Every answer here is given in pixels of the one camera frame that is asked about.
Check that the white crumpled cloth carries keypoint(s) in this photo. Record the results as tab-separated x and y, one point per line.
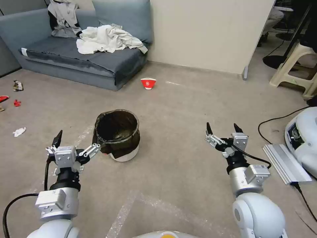
106	38

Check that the person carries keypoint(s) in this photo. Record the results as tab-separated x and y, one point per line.
273	17

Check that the grey blue sofa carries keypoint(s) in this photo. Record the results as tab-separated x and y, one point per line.
69	62

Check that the black floor stand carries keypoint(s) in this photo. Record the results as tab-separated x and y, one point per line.
279	60

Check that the small red crumpled scrap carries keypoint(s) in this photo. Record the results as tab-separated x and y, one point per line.
17	103

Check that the grey blue sofa cushion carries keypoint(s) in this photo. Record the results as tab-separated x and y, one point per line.
123	15

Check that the grey white jacket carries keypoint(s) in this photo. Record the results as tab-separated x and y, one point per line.
63	17

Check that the white robot front shell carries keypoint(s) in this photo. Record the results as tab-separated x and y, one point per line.
164	234

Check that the white crumpled paper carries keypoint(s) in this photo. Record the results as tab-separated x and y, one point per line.
19	132

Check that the red paper cup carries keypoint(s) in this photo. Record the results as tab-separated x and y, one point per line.
148	84

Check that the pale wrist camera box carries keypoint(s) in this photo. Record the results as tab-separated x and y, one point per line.
240	143
65	156

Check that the white trash can black bag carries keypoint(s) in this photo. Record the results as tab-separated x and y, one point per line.
119	138

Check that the flat red wrapper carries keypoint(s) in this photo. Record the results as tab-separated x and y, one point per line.
3	99

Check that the crumpled brown snack wrapper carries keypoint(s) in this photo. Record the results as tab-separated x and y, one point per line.
18	85

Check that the white rounded machine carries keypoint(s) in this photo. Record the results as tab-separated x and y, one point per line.
305	138

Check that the beige plastic stool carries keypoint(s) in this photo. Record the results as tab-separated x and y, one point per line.
297	62

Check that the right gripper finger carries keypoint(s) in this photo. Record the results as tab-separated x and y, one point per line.
238	129
214	140

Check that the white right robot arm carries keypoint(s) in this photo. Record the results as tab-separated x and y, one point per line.
257	215

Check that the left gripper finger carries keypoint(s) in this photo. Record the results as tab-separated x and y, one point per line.
89	150
57	141

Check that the beige partition panel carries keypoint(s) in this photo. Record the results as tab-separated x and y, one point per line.
203	32

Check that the silver aluminium rail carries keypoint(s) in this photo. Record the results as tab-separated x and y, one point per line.
287	163

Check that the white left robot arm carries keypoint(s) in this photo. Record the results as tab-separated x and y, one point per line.
58	205

